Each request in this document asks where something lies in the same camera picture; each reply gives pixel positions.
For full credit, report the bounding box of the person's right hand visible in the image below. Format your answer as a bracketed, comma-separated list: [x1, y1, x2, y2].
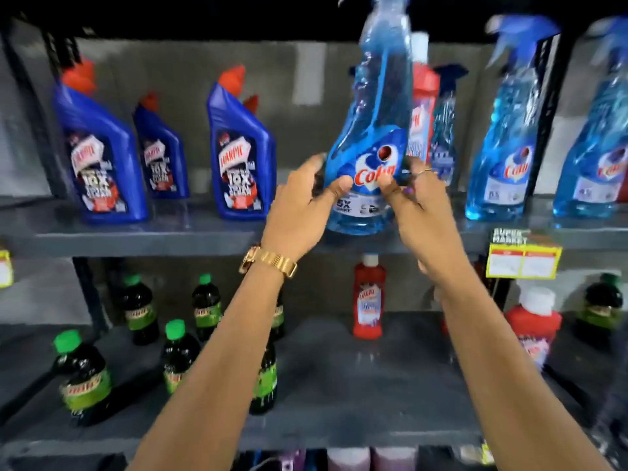
[378, 157, 475, 291]

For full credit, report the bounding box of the person's left hand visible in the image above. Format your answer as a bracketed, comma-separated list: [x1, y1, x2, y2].
[260, 152, 354, 264]

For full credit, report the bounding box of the blue glass cleaner spray bottle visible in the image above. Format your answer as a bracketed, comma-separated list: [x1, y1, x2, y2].
[323, 0, 414, 236]
[465, 14, 561, 222]
[553, 16, 628, 219]

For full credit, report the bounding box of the person's right forearm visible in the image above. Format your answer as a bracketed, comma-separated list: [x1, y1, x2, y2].
[431, 270, 614, 471]

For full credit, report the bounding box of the person's left forearm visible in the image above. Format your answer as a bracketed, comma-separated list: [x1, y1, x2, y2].
[127, 262, 296, 471]

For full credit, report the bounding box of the dark blue spray bottle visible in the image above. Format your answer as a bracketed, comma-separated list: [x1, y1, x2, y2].
[429, 63, 469, 188]

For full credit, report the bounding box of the red white-capped cleaner bottle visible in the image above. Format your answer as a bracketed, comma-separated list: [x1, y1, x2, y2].
[504, 286, 563, 374]
[352, 253, 387, 340]
[406, 31, 441, 163]

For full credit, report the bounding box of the gold wrist watch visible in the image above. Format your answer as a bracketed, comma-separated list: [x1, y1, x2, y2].
[238, 245, 298, 280]

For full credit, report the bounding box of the grey metal shelving rack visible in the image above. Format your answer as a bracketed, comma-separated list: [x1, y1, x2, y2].
[0, 14, 628, 471]

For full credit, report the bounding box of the dark green-capped cleaner bottle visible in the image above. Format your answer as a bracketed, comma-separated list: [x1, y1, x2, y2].
[573, 272, 625, 350]

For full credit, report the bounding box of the purple bottle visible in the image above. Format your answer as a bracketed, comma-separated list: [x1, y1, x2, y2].
[279, 450, 308, 471]

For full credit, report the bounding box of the group of dark green-capped bottles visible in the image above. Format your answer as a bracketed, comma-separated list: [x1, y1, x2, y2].
[50, 272, 286, 428]

